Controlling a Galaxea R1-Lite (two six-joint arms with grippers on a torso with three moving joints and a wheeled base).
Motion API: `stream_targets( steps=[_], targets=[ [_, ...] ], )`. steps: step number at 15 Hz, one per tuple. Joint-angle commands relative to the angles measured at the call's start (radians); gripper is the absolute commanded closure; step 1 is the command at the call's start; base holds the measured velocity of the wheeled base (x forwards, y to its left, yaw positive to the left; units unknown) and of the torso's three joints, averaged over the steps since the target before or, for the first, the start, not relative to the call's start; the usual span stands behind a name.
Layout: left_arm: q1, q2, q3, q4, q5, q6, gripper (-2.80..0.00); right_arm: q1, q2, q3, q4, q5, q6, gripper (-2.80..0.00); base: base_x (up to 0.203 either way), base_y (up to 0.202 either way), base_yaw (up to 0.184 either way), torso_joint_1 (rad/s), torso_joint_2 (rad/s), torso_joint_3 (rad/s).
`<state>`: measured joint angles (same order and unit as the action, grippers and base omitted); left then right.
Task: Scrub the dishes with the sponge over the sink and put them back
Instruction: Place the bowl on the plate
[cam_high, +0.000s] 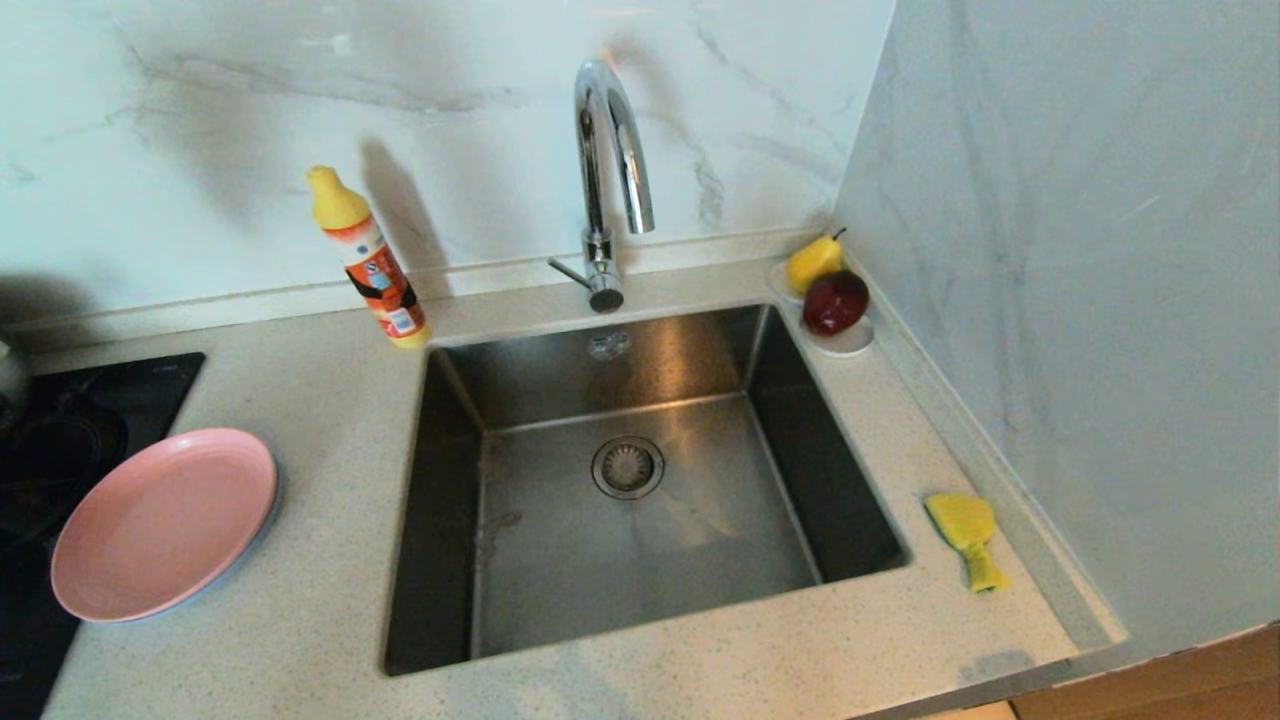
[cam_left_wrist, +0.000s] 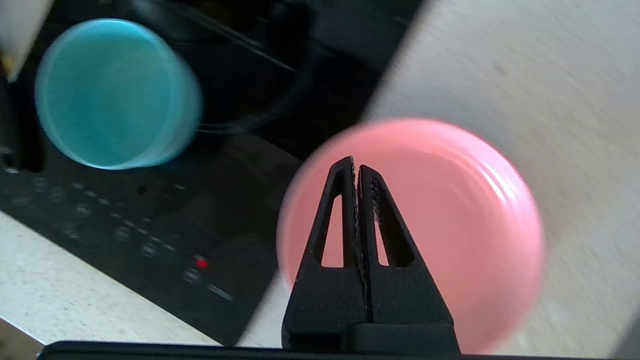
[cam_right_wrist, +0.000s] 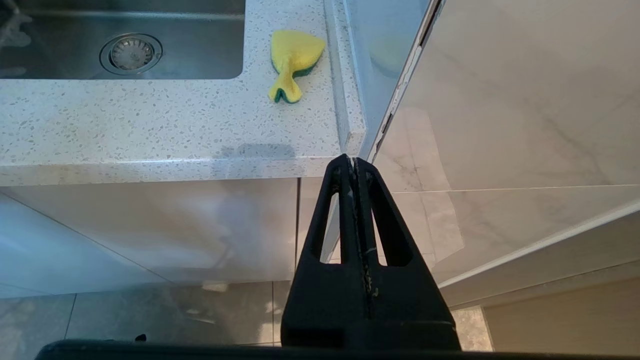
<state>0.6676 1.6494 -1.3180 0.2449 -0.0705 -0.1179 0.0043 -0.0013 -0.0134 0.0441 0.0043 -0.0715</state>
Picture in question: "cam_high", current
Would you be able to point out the orange dish soap bottle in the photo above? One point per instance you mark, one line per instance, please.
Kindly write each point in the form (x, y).
(375, 265)

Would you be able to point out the wooden cabinet panel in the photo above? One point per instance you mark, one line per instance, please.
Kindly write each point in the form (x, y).
(1150, 690)

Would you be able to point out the metal sink drain strainer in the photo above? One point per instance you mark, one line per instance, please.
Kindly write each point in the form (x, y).
(628, 468)

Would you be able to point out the small white dish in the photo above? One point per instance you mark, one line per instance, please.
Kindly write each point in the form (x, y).
(848, 346)

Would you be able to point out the black glass cooktop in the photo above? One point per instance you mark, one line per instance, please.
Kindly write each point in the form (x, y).
(140, 390)

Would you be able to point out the yellow pear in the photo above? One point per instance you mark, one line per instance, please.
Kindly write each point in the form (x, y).
(812, 264)

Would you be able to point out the blue plate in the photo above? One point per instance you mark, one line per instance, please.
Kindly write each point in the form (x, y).
(265, 530)

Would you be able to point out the yellow sponge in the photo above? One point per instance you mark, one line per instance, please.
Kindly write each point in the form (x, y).
(962, 520)

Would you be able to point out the dark red apple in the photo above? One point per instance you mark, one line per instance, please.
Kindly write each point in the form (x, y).
(835, 303)

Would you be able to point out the pink plate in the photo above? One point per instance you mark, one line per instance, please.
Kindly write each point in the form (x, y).
(165, 525)

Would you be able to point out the chrome gooseneck faucet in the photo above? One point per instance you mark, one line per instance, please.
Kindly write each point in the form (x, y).
(598, 250)

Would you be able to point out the stainless steel sink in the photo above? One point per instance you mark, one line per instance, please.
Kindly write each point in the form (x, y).
(650, 560)

